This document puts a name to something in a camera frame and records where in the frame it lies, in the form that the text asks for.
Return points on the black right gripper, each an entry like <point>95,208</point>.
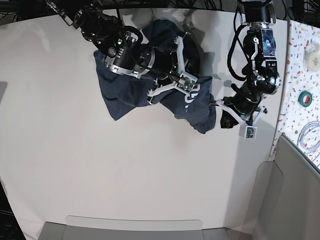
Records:
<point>165,62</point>

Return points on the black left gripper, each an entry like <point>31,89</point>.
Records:
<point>243,103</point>

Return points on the dark blue t-shirt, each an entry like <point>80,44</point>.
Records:
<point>123,93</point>

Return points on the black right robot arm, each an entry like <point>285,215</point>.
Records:
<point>121,43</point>

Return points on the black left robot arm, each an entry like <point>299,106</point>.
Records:
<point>260,75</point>

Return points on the terrazzo pattern side table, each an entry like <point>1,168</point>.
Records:
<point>300,124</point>

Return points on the green tape roll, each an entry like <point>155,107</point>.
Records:
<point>305,99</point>

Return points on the grey bin right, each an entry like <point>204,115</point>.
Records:
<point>285,201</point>

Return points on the grey bin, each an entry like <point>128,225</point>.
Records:
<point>285,201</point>
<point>89,228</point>

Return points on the grey bin bottom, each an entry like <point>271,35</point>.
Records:
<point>89,228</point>

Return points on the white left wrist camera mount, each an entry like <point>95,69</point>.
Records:
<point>247,121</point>

